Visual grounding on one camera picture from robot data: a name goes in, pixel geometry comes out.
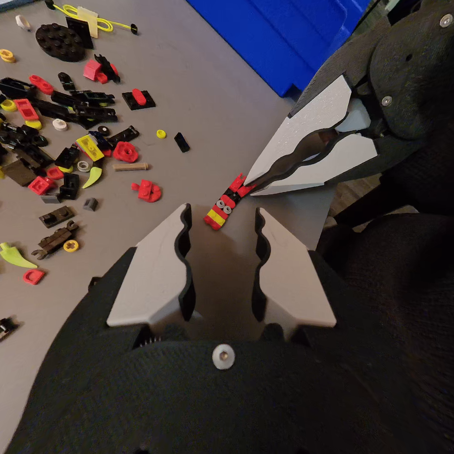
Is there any red black yellow lego assembly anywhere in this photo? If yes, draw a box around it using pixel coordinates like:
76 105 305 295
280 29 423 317
203 173 258 231

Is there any pile of loose lego pieces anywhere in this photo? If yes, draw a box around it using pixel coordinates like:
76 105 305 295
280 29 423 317
0 14 191 343

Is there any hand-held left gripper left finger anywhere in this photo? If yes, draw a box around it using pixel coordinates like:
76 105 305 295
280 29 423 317
106 203 197 337

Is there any blue plastic bin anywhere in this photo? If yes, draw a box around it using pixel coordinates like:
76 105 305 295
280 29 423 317
186 0 371 98

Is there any yellow lego string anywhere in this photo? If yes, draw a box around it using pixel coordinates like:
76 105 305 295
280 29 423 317
44 0 140 38

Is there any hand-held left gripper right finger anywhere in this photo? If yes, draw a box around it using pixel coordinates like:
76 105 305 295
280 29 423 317
251 207 337 338

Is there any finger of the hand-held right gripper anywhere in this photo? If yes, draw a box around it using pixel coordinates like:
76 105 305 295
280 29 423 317
244 74 372 187
249 132 379 196

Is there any person's black knit sweater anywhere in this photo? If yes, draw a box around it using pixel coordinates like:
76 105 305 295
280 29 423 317
316 135 454 454

